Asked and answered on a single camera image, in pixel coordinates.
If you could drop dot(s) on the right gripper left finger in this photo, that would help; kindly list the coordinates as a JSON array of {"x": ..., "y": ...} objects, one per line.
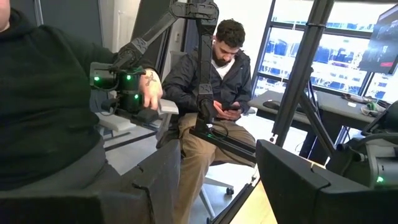
[{"x": 140, "y": 199}]

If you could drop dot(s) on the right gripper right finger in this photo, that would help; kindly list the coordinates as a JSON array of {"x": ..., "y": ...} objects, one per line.
[{"x": 295, "y": 193}]

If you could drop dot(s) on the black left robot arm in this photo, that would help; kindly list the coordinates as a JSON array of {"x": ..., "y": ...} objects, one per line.
[{"x": 348, "y": 161}]

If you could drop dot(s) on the grey desk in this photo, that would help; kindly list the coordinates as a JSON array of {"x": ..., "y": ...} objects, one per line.
[{"x": 326, "y": 107}]

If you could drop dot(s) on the white swivel chair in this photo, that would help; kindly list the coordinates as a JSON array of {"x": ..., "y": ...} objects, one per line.
[{"x": 214, "y": 183}]

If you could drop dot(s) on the black computer mouse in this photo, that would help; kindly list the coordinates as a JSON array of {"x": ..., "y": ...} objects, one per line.
[{"x": 272, "y": 104}]

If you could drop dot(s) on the person's hand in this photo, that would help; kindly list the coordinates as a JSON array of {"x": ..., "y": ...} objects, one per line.
[
  {"x": 237, "y": 114},
  {"x": 152, "y": 90},
  {"x": 219, "y": 112}
]

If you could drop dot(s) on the black smartphone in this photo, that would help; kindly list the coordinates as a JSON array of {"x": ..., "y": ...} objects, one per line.
[{"x": 231, "y": 108}]

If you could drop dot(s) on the green white headset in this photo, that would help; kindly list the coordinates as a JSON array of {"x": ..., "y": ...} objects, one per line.
[{"x": 371, "y": 107}]

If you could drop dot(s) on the person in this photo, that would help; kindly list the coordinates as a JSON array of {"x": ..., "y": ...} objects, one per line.
[
  {"x": 230, "y": 77},
  {"x": 46, "y": 93}
]

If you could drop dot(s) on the black display screen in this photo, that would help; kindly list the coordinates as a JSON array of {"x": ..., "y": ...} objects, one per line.
[{"x": 382, "y": 43}]

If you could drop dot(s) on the black aluminium table frame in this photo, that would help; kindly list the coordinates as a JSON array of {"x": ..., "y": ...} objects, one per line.
[{"x": 236, "y": 202}]

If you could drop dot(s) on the black aluminium rail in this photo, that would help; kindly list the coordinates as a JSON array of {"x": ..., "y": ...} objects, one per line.
[{"x": 230, "y": 144}]

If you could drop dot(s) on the large window dark frame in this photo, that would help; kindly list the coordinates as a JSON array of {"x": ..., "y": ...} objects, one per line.
[{"x": 335, "y": 62}]

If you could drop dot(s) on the black rig upright post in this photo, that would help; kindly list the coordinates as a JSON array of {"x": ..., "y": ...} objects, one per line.
[{"x": 308, "y": 46}]

